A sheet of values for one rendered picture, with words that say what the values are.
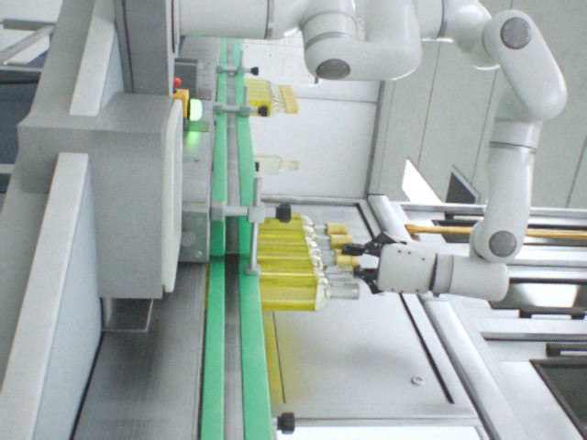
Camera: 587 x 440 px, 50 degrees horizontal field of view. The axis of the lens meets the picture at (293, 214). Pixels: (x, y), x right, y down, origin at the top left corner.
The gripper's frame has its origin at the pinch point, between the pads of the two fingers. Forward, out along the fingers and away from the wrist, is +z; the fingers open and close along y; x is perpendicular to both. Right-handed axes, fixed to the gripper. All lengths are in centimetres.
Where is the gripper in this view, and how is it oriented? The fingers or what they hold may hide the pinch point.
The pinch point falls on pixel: (351, 258)
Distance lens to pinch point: 119.3
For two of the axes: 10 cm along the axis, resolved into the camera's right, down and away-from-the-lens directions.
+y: 0.8, -9.0, -4.2
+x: -1.6, 4.1, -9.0
